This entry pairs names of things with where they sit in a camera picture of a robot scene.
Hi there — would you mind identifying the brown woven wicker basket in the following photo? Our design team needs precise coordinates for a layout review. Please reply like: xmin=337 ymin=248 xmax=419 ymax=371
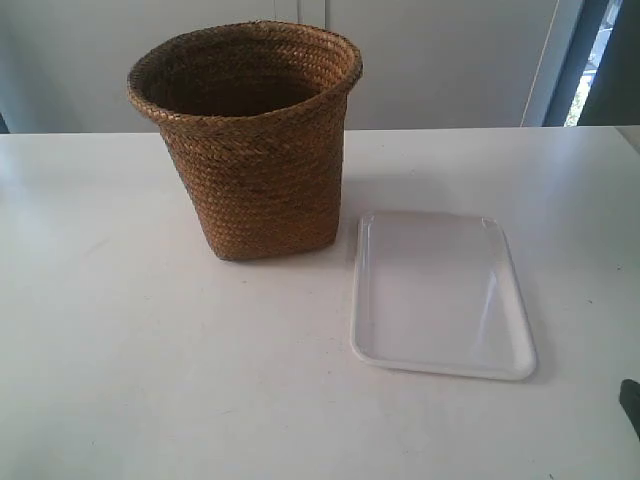
xmin=127 ymin=20 xmax=363 ymax=261

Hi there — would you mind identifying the white rectangular plastic tray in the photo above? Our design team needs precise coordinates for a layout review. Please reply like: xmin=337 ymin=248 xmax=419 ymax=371
xmin=351 ymin=211 xmax=537 ymax=381

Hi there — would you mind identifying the window with grey frame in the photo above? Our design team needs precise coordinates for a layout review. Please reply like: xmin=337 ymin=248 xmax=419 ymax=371
xmin=517 ymin=1 xmax=639 ymax=127

